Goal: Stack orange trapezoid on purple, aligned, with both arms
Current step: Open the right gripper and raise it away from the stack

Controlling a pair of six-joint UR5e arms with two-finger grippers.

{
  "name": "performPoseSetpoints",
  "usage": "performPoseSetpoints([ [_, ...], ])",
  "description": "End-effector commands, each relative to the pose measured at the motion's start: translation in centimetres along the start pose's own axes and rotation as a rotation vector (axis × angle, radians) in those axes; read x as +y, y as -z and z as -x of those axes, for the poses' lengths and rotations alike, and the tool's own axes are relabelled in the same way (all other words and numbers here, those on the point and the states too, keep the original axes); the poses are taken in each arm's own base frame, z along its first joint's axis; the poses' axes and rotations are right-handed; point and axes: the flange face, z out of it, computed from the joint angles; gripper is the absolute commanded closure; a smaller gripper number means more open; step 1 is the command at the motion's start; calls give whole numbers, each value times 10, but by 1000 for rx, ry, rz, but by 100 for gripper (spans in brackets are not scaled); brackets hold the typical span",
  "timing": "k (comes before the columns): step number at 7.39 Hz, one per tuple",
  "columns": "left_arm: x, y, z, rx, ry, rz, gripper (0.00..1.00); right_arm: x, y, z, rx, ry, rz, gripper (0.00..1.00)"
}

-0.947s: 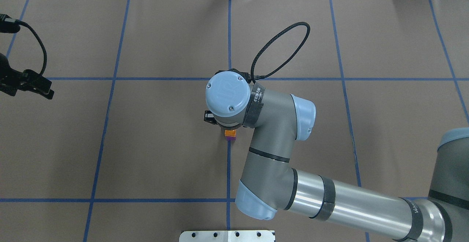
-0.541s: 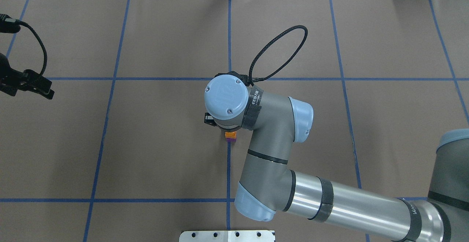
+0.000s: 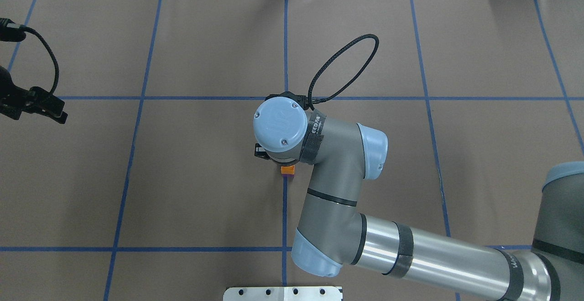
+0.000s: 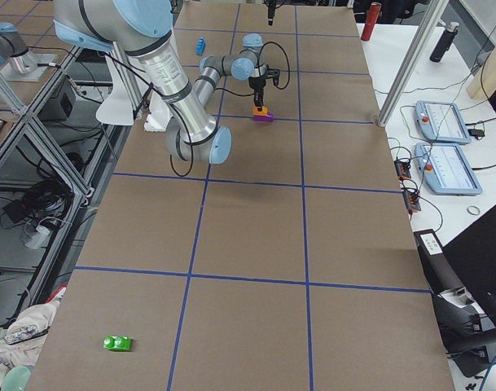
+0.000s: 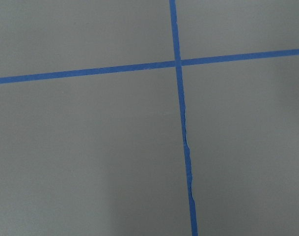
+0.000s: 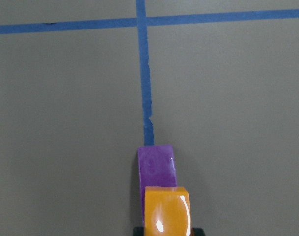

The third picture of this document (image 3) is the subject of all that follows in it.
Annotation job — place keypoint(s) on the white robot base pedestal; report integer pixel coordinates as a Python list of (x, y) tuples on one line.
[(284, 293)]

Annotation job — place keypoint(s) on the orange trapezoid block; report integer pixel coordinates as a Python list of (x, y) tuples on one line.
[(287, 170)]

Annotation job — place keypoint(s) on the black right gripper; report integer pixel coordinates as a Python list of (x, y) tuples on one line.
[(260, 151)]

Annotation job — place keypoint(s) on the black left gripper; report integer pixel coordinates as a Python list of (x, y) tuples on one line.
[(10, 92)]

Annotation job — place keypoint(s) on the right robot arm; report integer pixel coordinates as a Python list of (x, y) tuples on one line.
[(483, 196)]

